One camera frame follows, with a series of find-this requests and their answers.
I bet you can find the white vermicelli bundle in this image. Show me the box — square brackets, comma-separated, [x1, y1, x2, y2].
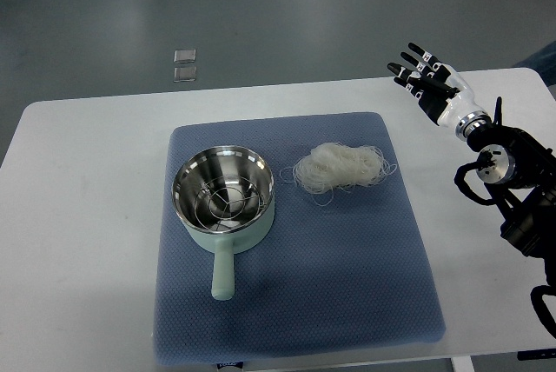
[279, 143, 397, 207]

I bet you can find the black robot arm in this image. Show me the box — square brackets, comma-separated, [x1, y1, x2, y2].
[454, 97, 555, 335]

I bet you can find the mint green steel pot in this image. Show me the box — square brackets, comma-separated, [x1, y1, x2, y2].
[171, 145, 275, 301]

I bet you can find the upper floor metal plate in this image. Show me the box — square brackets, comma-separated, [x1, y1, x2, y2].
[174, 49, 196, 63]

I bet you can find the wire steaming rack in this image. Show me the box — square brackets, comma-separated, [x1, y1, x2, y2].
[194, 185, 265, 233]

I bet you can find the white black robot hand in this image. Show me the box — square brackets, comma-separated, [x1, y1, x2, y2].
[387, 43, 493, 141]

